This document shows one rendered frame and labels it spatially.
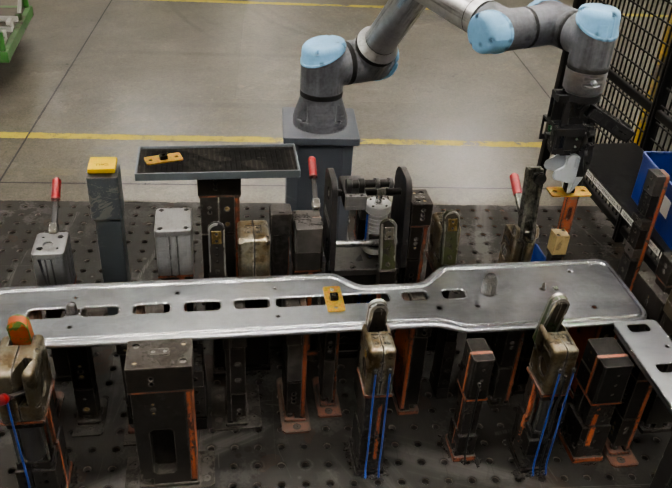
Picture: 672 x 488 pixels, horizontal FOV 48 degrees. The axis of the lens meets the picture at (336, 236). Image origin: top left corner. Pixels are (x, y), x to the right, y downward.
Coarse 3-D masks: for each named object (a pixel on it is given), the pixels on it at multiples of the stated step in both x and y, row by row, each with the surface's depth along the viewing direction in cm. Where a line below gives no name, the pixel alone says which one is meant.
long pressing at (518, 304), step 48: (0, 288) 156; (48, 288) 157; (96, 288) 158; (144, 288) 159; (192, 288) 160; (240, 288) 161; (288, 288) 162; (384, 288) 163; (432, 288) 165; (480, 288) 165; (528, 288) 166; (576, 288) 167; (624, 288) 168; (0, 336) 144; (48, 336) 145; (96, 336) 146; (144, 336) 147; (192, 336) 148; (240, 336) 149
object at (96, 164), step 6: (90, 162) 171; (96, 162) 171; (102, 162) 171; (108, 162) 171; (114, 162) 171; (90, 168) 168; (96, 168) 169; (102, 168) 169; (108, 168) 169; (114, 168) 169
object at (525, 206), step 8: (528, 168) 168; (536, 168) 168; (528, 176) 168; (536, 176) 165; (544, 176) 165; (528, 184) 169; (536, 184) 166; (528, 192) 169; (536, 192) 170; (528, 200) 171; (536, 200) 171; (520, 208) 173; (528, 208) 172; (536, 208) 171; (520, 216) 173; (528, 216) 173; (536, 216) 172; (520, 224) 173; (520, 232) 173; (520, 240) 174
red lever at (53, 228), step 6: (54, 180) 169; (60, 180) 169; (54, 186) 168; (60, 186) 169; (54, 192) 167; (60, 192) 169; (54, 198) 167; (54, 204) 167; (54, 210) 166; (54, 216) 166; (54, 222) 165; (48, 228) 164; (54, 228) 164
